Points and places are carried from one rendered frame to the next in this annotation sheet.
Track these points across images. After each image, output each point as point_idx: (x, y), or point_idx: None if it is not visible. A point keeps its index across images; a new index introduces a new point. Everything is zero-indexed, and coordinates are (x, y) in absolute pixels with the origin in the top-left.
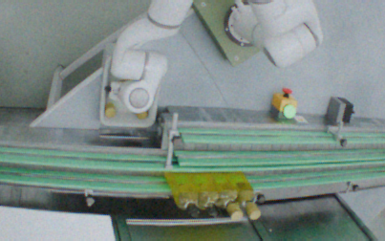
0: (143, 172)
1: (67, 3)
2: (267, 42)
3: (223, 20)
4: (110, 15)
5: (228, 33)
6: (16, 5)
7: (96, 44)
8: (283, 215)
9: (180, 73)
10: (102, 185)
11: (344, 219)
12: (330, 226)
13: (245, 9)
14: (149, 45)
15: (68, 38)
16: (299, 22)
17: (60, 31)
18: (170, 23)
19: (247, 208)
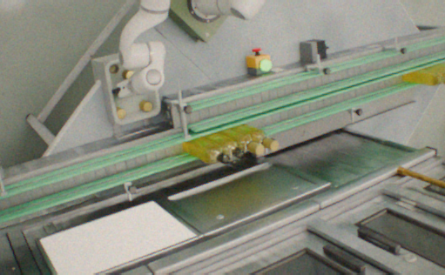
0: (165, 154)
1: (14, 47)
2: (232, 3)
3: (186, 5)
4: (64, 49)
5: (194, 16)
6: None
7: (60, 82)
8: (299, 157)
9: (165, 64)
10: (138, 174)
11: (361, 143)
12: (349, 150)
13: None
14: None
15: (29, 84)
16: None
17: (17, 78)
18: (162, 8)
19: (265, 143)
